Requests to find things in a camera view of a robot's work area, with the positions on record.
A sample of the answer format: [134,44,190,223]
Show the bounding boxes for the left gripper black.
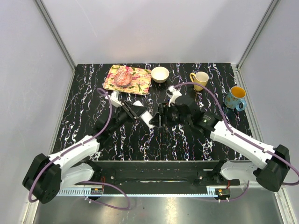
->
[109,100,148,135]

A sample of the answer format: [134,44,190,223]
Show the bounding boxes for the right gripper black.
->
[149,103,192,128]

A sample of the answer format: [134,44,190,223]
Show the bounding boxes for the white remote control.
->
[133,101,155,129]

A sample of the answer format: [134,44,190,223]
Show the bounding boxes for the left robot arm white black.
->
[22,101,152,204]

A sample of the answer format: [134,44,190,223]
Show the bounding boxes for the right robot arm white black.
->
[149,103,290,192]

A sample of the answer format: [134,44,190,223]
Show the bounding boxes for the floral rectangular tray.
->
[103,65,151,95]

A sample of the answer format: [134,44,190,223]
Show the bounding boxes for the red patterned bowl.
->
[114,71,132,87]

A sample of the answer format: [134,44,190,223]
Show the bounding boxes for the cream ceramic bowl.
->
[151,66,170,84]

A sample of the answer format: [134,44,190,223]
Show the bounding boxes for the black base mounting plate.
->
[91,161,240,196]

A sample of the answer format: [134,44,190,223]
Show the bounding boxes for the blue mug yellow inside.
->
[224,86,247,112]

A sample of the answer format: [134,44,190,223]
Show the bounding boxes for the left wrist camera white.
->
[110,91,122,108]

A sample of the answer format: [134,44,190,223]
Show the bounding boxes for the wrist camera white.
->
[166,86,182,107]
[110,91,122,108]

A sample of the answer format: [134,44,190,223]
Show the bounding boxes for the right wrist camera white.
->
[166,86,182,107]

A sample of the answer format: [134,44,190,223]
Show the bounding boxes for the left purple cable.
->
[28,88,131,210]

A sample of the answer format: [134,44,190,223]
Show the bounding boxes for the purple cable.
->
[174,82,299,202]
[28,88,131,210]

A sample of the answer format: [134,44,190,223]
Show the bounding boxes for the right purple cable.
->
[174,82,299,202]

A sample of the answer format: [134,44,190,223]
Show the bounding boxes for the right aluminium frame post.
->
[237,0,281,70]

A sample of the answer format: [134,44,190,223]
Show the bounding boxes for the aluminium frame post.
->
[237,0,281,70]
[33,0,76,71]

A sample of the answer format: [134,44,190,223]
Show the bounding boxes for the left aluminium frame post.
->
[33,0,76,71]

